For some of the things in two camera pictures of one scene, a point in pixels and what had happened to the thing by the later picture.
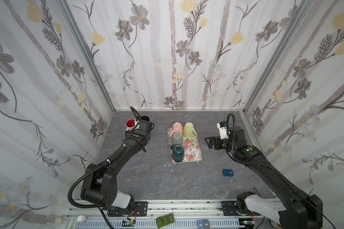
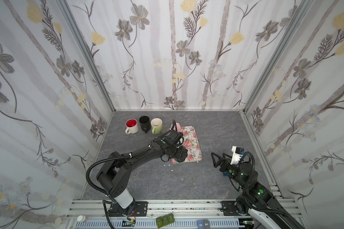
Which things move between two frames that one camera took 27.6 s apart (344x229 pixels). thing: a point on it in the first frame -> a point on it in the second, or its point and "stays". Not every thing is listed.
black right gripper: (215, 141) -> (222, 163)
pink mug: (177, 128) stays
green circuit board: (165, 220) stays
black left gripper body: (143, 124) -> (177, 141)
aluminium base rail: (186, 213) stays
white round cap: (81, 218) stays
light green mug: (188, 130) -> (156, 125)
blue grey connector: (203, 223) stays
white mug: (132, 125) stays
